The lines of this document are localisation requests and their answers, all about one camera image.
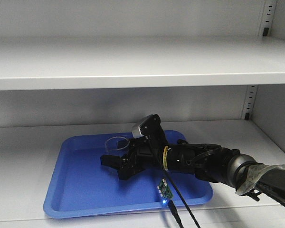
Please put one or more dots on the clear glass beaker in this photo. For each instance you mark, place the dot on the clear glass beaker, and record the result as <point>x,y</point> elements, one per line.
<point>111,146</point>

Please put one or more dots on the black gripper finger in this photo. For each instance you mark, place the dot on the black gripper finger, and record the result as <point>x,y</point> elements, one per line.
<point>125,145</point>
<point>126,166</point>

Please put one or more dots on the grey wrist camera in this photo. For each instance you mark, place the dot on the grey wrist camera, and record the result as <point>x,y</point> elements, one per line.
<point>146,126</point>

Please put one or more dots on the green circuit board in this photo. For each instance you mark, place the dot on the green circuit board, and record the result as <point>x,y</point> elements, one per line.
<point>164,190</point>

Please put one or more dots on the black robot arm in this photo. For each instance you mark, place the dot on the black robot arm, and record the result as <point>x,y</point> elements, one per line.
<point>207,162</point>

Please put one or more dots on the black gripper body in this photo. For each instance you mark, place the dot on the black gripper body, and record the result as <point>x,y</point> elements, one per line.
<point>151,150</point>

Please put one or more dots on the grey metal cabinet shelf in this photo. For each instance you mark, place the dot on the grey metal cabinet shelf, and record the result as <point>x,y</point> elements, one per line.
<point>94,63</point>

